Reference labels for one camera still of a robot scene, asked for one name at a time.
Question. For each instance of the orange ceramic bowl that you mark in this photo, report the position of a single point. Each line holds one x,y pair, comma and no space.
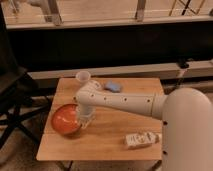
64,120

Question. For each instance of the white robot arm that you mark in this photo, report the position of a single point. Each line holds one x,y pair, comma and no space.
186,115

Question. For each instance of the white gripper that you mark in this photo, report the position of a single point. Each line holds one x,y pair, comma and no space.
85,115

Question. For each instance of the black office chair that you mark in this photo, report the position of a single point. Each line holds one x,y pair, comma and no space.
15,84

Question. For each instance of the clear plastic cup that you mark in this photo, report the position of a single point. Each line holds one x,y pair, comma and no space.
83,77

